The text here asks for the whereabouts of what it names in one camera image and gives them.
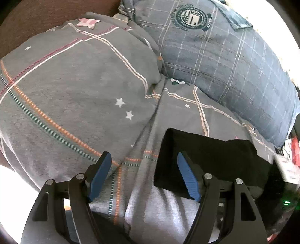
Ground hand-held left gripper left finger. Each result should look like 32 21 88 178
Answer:
21 151 112 244

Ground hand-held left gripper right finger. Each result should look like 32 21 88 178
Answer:
177 151 268 244

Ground blue plaid pillow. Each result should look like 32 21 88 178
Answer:
118 0 300 148

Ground black pants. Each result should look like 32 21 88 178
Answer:
153 128 275 200

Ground grey star-print quilt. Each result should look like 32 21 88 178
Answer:
0 12 279 244

